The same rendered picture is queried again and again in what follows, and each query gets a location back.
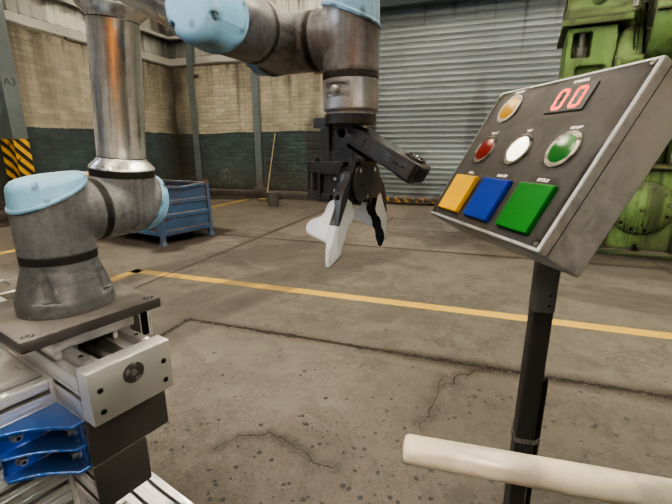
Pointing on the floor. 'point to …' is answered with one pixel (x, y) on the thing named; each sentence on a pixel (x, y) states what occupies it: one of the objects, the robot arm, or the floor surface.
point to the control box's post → (533, 365)
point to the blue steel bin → (184, 210)
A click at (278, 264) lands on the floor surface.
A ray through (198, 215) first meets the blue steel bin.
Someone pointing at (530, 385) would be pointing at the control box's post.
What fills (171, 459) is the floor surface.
